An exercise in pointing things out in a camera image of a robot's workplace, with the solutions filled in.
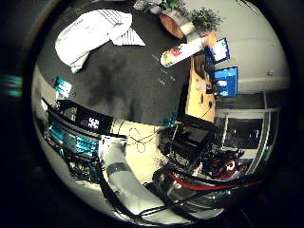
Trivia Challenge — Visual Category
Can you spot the green potted plant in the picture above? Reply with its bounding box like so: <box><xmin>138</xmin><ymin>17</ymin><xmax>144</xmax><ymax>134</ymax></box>
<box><xmin>159</xmin><ymin>0</ymin><xmax>188</xmax><ymax>12</ymax></box>
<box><xmin>189</xmin><ymin>7</ymin><xmax>224</xmax><ymax>32</ymax></box>

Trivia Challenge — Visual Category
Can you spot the round wooden table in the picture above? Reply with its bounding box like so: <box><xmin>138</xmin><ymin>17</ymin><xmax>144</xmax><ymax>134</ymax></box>
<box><xmin>159</xmin><ymin>11</ymin><xmax>187</xmax><ymax>40</ymax></box>

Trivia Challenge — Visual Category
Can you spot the thin black floor cable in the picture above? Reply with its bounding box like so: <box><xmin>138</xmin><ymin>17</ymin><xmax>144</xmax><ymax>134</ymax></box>
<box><xmin>118</xmin><ymin>122</ymin><xmax>158</xmax><ymax>154</ymax></box>

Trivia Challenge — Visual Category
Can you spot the white framed glass cabinet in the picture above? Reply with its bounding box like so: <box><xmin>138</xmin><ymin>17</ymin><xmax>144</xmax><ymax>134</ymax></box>
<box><xmin>218</xmin><ymin>108</ymin><xmax>281</xmax><ymax>174</ymax></box>

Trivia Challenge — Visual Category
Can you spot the orange wooden desk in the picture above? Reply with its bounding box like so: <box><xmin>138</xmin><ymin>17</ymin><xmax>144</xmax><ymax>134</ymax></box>
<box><xmin>184</xmin><ymin>55</ymin><xmax>219</xmax><ymax>124</ymax></box>

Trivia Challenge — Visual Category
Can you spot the blue lit monitor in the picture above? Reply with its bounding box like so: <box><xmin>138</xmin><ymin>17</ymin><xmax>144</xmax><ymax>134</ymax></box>
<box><xmin>214</xmin><ymin>66</ymin><xmax>239</xmax><ymax>99</ymax></box>

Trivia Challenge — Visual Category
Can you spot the white cloth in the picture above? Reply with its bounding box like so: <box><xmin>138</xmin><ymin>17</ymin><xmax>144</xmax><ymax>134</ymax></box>
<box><xmin>54</xmin><ymin>9</ymin><xmax>146</xmax><ymax>74</ymax></box>

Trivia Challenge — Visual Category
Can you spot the red cable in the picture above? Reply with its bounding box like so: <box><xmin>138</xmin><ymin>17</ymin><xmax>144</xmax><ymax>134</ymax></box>
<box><xmin>165</xmin><ymin>170</ymin><xmax>264</xmax><ymax>192</ymax></box>

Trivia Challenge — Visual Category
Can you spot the blue white printed box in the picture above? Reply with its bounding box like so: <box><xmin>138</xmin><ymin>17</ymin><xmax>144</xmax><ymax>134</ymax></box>
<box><xmin>208</xmin><ymin>37</ymin><xmax>232</xmax><ymax>65</ymax></box>

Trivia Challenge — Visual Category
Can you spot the black plate with fiducial tag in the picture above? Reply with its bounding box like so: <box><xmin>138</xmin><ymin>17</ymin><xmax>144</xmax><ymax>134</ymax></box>
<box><xmin>73</xmin><ymin>105</ymin><xmax>115</xmax><ymax>135</ymax></box>

